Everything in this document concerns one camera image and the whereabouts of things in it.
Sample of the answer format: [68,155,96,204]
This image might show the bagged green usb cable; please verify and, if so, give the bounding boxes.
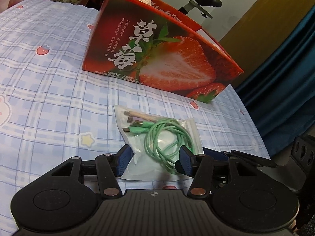
[113,104,205,182]

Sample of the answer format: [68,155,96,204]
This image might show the red strawberry cardboard box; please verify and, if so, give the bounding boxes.
[82,0,243,103]

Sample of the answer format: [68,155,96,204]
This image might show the teal curtain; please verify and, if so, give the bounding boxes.
[236,8,314,156]

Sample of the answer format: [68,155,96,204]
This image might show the blue plaid strawberry tablecloth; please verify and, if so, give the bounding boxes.
[1,0,269,235]

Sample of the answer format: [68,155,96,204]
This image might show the wooden door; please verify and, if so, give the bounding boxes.
[220,0,314,87]

